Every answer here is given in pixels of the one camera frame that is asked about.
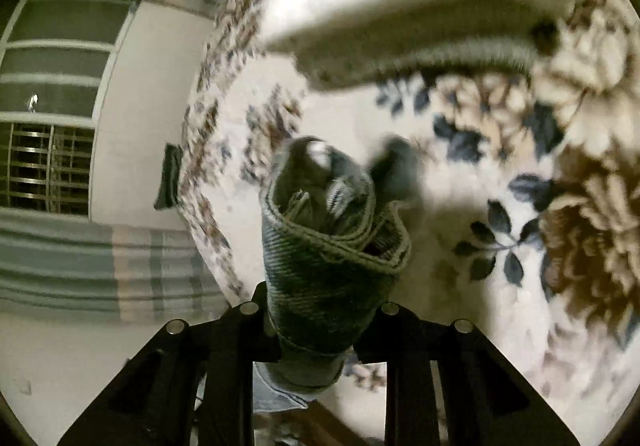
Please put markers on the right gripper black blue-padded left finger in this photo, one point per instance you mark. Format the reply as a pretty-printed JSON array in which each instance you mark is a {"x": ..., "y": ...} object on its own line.
[{"x": 188, "y": 384}]

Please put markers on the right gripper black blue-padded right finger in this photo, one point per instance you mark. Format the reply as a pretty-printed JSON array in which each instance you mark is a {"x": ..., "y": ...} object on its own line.
[{"x": 448, "y": 384}]

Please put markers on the blue denim ripped shorts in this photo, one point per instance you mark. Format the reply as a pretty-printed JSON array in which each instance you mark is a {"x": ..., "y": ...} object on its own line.
[{"x": 335, "y": 242}]

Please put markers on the green striped curtain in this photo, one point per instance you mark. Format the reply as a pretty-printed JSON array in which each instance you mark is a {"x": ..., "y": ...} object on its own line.
[{"x": 125, "y": 261}]

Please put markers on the floral bed quilt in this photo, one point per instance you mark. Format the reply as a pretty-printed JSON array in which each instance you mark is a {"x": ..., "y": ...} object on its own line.
[{"x": 527, "y": 221}]

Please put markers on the dark cloth at bedside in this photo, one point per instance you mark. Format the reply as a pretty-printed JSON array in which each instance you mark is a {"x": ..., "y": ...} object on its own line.
[{"x": 167, "y": 194}]

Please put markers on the folded grey knit garment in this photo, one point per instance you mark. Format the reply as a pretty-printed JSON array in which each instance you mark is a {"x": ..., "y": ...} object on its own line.
[{"x": 346, "y": 68}]

